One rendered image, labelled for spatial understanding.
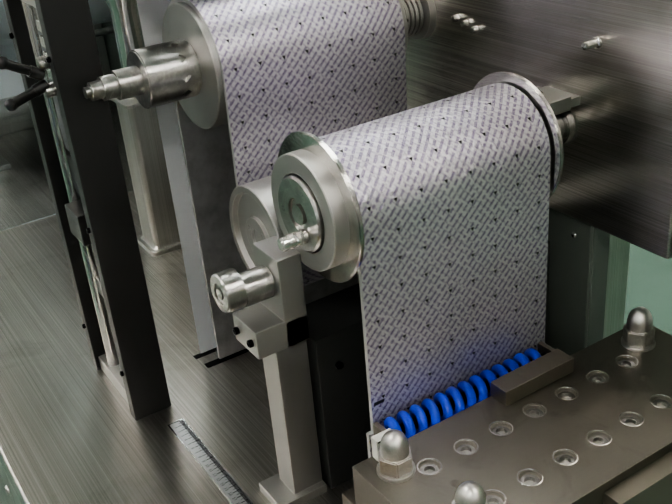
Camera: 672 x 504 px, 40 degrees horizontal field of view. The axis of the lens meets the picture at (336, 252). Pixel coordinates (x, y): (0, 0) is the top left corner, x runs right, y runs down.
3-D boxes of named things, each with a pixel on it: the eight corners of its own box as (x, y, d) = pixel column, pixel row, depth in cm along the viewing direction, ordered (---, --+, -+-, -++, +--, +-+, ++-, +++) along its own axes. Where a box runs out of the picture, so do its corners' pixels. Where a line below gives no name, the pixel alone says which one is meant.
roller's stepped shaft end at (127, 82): (83, 104, 97) (76, 75, 96) (135, 91, 100) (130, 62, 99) (93, 111, 95) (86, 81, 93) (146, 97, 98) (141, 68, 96)
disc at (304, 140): (284, 250, 95) (268, 115, 88) (288, 248, 95) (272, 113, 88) (365, 307, 84) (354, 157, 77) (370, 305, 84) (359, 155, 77)
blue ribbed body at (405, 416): (376, 442, 92) (374, 414, 91) (533, 363, 102) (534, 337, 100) (397, 460, 90) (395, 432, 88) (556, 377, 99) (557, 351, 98)
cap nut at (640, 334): (613, 341, 101) (616, 307, 99) (636, 330, 103) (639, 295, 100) (639, 356, 98) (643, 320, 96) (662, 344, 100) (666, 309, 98)
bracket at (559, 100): (506, 109, 98) (507, 91, 97) (546, 96, 101) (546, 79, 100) (540, 121, 95) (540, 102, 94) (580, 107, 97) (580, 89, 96)
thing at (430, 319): (370, 430, 92) (358, 271, 84) (541, 346, 103) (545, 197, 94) (373, 433, 92) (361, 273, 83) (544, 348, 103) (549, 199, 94)
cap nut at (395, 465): (368, 467, 86) (365, 429, 84) (400, 451, 88) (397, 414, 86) (391, 488, 83) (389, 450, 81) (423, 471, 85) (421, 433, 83)
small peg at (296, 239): (279, 236, 83) (285, 250, 83) (306, 227, 84) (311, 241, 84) (274, 239, 84) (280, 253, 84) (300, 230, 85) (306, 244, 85)
